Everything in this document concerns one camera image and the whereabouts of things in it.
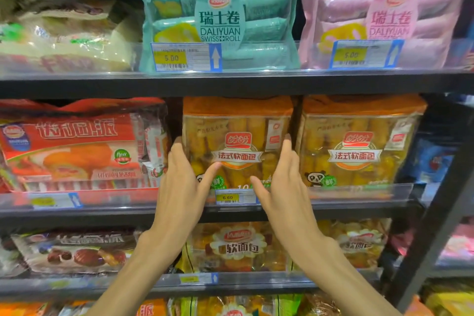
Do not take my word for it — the blue snack packet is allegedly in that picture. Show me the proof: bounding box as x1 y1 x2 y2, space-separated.
401 134 460 184

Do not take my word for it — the orange and red snack packet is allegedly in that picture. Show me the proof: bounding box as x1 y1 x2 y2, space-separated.
136 299 169 316

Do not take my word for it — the black shelf board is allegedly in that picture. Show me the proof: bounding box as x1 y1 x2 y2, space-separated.
0 183 423 225
0 269 383 302
0 68 474 101

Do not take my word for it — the white and red snack packet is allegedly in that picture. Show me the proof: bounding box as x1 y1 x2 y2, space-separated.
142 119 172 187

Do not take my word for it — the pale brown-print bread packet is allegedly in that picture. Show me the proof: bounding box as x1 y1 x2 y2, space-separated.
19 0 131 24

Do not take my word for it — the pale green-print bread packet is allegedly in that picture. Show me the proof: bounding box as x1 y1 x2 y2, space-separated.
0 12 140 73

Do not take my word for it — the yellow flower-label bread packet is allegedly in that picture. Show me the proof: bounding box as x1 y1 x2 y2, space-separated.
179 221 290 274
318 218 393 270

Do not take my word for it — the person's left hand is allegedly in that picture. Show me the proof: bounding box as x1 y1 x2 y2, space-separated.
150 136 223 239

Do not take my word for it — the yellow snack packet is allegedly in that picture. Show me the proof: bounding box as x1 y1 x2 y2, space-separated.
421 282 474 316

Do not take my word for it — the person's left forearm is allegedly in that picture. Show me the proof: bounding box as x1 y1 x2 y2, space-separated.
86 231 179 316

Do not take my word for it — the blue and yellow price tag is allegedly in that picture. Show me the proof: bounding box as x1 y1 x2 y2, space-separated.
179 273 220 285
151 42 223 73
329 39 405 70
30 193 83 210
215 189 258 206

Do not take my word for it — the red pie cake packet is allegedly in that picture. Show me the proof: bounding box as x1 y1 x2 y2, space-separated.
0 98 168 194

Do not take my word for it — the green and yellow bread packet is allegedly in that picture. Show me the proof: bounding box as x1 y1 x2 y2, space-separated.
168 294 305 316

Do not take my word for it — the orange soft bread packet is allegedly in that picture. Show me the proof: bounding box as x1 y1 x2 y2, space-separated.
182 96 296 195
296 94 428 194

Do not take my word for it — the black shelf upright post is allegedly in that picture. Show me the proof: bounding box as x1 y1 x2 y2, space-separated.
384 103 474 313

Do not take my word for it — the pink snack packet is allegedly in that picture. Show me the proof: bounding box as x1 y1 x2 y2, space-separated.
440 223 474 261

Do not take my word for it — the brown chestnut cake packet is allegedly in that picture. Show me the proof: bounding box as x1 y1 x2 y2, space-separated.
11 230 139 276

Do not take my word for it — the teal roll cake packet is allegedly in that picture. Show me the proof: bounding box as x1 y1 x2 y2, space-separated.
130 0 305 73

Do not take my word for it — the pink roll cake packet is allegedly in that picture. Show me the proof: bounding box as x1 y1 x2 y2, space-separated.
298 0 474 70

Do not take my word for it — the person's right forearm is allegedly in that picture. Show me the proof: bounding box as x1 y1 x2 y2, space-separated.
279 237 403 316

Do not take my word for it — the person's right hand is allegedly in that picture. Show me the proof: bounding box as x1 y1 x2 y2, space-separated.
250 134 327 253

